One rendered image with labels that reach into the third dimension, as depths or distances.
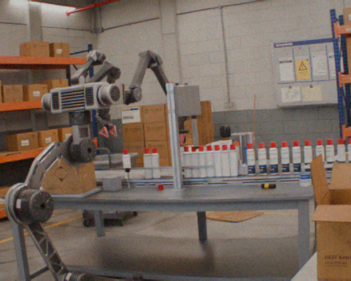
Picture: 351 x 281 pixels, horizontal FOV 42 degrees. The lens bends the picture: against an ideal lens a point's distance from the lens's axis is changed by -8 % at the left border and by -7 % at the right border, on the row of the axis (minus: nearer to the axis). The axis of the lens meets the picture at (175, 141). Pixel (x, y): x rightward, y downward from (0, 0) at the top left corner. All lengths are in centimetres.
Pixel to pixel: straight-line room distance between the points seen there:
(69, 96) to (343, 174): 176
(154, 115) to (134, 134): 43
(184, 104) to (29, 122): 528
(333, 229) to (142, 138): 566
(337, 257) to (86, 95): 183
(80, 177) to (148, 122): 390
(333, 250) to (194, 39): 699
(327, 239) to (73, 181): 200
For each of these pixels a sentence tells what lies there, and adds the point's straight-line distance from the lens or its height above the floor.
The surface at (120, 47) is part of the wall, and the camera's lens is 915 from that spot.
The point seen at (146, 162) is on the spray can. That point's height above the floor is 100.
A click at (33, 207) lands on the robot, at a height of 89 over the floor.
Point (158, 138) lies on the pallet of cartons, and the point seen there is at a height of 92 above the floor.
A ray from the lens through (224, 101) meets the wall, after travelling 799.
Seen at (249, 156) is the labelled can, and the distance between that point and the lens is 309.
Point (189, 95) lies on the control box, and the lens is 307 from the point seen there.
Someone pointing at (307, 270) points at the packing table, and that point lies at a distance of 165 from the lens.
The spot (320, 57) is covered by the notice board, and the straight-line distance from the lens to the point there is 730.
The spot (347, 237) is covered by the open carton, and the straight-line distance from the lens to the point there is 151.
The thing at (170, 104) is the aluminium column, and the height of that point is 137.
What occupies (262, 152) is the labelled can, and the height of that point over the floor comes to 103.
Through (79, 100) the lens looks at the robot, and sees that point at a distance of 289.
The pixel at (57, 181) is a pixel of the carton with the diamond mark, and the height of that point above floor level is 93.
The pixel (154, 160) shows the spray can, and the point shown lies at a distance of 328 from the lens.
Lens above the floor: 135
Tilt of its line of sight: 4 degrees down
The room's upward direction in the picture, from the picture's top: 5 degrees counter-clockwise
